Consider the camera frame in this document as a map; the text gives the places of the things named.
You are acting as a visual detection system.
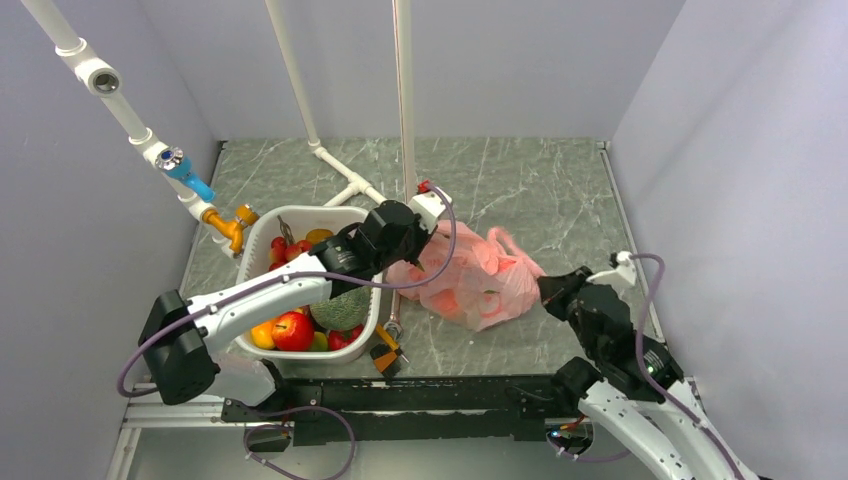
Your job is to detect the pink plastic bag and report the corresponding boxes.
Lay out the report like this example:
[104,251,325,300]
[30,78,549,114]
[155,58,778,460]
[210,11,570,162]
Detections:
[399,222,545,331]

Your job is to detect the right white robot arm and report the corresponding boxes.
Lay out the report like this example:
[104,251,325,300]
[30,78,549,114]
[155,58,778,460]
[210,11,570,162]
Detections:
[537,251,758,479]

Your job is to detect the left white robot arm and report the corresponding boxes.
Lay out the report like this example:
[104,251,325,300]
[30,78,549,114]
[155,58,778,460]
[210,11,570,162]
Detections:
[117,182,456,420]

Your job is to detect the green netted melon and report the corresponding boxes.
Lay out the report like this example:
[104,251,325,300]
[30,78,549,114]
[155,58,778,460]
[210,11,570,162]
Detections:
[309,287,371,331]

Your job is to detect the silver wrench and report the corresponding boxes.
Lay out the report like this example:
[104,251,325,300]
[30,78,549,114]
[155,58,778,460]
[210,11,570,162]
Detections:
[383,292,404,342]

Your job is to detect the white plastic basket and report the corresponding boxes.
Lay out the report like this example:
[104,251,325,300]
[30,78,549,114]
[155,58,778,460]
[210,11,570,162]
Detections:
[235,205,386,366]

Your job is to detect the red apple front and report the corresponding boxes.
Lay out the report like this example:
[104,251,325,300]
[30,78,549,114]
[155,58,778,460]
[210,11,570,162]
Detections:
[271,311,315,352]

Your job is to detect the orange bell pepper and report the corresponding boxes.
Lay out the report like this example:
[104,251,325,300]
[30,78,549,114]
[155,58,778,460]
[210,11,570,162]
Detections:
[250,320,276,350]

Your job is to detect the white pipe with faucet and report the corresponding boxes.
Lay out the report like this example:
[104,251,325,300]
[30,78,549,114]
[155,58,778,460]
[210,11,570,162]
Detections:
[22,1,260,259]

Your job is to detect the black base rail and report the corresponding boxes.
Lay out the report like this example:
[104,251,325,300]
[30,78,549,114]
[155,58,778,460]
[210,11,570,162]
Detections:
[221,374,579,446]

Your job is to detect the white PVC pipe frame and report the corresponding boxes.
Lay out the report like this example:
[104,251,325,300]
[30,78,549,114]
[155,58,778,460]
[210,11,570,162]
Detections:
[264,0,420,207]

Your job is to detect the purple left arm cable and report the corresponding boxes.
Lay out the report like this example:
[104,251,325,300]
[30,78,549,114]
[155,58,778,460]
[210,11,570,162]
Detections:
[115,184,460,399]

